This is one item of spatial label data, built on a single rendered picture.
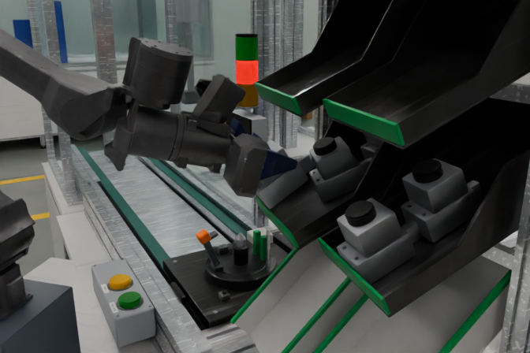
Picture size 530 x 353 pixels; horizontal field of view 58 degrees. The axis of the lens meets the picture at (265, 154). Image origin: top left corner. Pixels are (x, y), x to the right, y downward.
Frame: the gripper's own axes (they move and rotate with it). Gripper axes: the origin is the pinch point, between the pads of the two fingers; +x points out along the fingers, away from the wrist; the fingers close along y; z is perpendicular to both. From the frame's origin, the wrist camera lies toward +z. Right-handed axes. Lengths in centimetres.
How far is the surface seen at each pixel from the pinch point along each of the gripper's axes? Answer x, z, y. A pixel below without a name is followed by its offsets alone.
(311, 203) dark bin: 7.8, -5.1, -1.5
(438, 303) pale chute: 19.2, -10.1, -16.3
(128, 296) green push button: -7.9, -35.2, 23.0
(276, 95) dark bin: -1.8, 7.8, -2.8
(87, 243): -12, -49, 71
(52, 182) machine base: -23, -54, 128
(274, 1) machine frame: 37, 31, 113
